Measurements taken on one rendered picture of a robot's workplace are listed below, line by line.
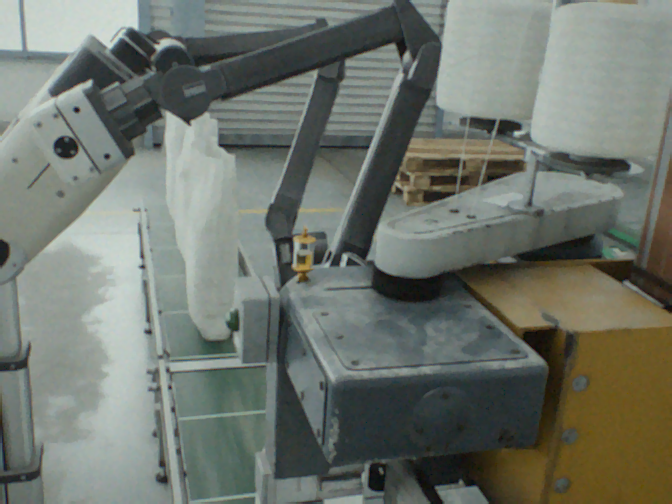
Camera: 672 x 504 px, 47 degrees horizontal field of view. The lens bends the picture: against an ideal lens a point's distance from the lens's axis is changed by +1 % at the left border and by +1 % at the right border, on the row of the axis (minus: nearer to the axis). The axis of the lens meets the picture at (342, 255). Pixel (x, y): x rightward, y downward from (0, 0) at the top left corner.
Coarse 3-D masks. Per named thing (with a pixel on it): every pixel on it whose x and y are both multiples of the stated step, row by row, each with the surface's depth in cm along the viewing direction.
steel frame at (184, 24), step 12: (180, 0) 741; (192, 0) 744; (204, 0) 747; (564, 0) 891; (576, 0) 883; (588, 0) 856; (180, 12) 745; (192, 12) 748; (204, 12) 751; (180, 24) 748; (192, 24) 752
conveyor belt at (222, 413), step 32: (192, 384) 262; (224, 384) 263; (256, 384) 265; (192, 416) 243; (224, 416) 244; (256, 416) 245; (192, 448) 226; (224, 448) 227; (256, 448) 228; (192, 480) 212; (224, 480) 213
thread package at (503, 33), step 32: (480, 0) 102; (512, 0) 102; (448, 32) 107; (480, 32) 102; (512, 32) 101; (544, 32) 102; (448, 64) 107; (480, 64) 103; (512, 64) 102; (544, 64) 104; (448, 96) 108; (480, 96) 104; (512, 96) 104
